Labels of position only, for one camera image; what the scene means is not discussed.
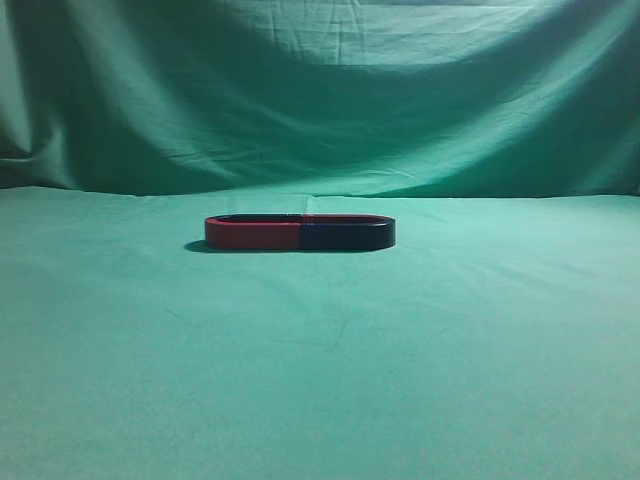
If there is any left red-front horseshoe magnet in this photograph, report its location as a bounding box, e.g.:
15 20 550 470
204 214 303 250

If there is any green cloth backdrop and cover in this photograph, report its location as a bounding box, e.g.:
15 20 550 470
1 1 639 479

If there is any blue-front horseshoe magnet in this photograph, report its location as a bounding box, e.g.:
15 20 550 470
300 214 396 251

